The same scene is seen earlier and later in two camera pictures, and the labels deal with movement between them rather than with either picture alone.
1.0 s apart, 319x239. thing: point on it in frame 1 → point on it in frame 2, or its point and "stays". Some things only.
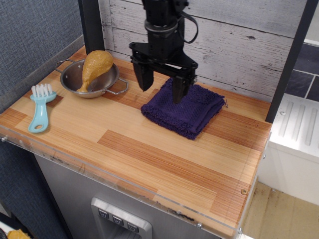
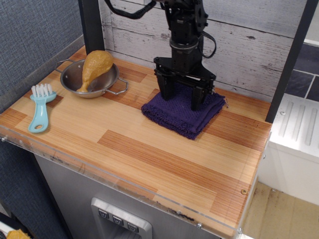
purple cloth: (198, 108) stays
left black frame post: (91, 25) stays
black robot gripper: (165, 50) → (185, 67)
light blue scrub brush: (43, 93) stays
